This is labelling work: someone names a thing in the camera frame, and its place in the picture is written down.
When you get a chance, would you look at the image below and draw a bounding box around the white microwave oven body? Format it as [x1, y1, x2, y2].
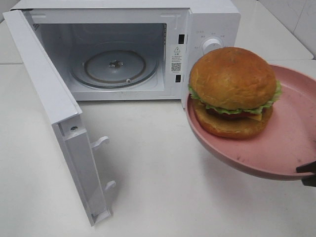
[10, 0, 240, 103]

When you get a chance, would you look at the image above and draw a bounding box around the upper white power knob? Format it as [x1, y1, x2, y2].
[202, 37, 223, 55]

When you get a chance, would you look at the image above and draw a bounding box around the toy hamburger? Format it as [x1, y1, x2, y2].
[188, 47, 281, 139]

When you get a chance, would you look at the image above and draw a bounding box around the white warning label sticker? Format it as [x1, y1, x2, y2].
[170, 44, 183, 73]

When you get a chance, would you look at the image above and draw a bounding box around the pink round plate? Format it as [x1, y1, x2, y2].
[186, 65, 316, 180]

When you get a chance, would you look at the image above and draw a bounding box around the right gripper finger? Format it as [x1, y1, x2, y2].
[296, 161, 316, 174]
[302, 175, 316, 187]

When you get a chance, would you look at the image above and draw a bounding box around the glass microwave turntable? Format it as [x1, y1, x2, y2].
[71, 50, 159, 89]

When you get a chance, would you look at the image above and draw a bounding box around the white microwave door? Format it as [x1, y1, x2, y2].
[3, 10, 116, 226]

